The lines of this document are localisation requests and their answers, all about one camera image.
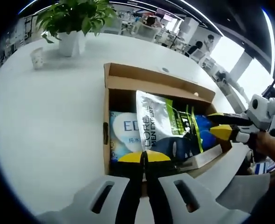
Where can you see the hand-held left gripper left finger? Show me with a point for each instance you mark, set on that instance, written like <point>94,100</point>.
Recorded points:
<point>86,205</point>

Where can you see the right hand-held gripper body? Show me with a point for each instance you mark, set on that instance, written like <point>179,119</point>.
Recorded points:
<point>262,112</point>

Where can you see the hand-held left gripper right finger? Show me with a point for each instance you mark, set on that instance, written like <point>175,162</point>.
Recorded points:
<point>198,207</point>

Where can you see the blue tissue pack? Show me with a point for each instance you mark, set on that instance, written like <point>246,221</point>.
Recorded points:
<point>207,137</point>

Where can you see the silver green refill pouch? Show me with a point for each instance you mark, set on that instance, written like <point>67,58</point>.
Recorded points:
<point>156,116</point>

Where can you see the white blue wet wipes pack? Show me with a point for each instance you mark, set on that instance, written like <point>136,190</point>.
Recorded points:
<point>123,133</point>

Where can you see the brown cardboard shoe box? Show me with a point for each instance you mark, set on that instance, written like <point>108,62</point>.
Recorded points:
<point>151,79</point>

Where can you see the person's right hand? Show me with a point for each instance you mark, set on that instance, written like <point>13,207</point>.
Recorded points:
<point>266,144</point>

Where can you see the grey mesh office chair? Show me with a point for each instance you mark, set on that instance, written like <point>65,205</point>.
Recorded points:
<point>247,191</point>

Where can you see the ceiling light strip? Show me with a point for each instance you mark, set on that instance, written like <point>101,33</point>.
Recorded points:
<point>269,42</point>

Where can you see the white office chair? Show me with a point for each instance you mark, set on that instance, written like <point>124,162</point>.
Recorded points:
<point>198,56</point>
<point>147,30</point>

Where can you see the patterned paper cup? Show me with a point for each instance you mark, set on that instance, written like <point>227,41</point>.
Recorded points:
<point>37,58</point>

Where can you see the green potted plant white pot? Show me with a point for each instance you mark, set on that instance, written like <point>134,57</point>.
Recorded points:
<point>74,18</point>

